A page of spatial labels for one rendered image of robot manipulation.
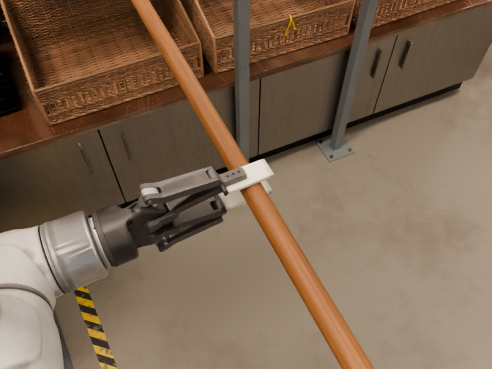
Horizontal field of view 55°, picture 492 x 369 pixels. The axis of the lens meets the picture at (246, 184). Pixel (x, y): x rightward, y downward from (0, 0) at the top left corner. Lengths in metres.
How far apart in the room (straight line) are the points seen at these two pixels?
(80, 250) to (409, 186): 1.81
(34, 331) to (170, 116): 1.29
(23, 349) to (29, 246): 0.16
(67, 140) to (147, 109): 0.28
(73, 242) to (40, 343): 0.14
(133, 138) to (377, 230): 1.06
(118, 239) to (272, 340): 1.27
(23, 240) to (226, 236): 1.43
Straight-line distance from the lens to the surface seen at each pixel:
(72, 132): 1.63
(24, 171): 1.73
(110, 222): 0.58
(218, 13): 1.99
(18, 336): 0.47
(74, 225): 0.59
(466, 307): 2.01
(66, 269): 0.58
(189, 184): 0.58
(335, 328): 0.54
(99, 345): 1.86
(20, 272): 0.56
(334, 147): 2.23
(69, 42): 1.95
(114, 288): 1.93
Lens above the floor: 1.71
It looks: 55 degrees down
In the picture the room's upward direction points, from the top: straight up
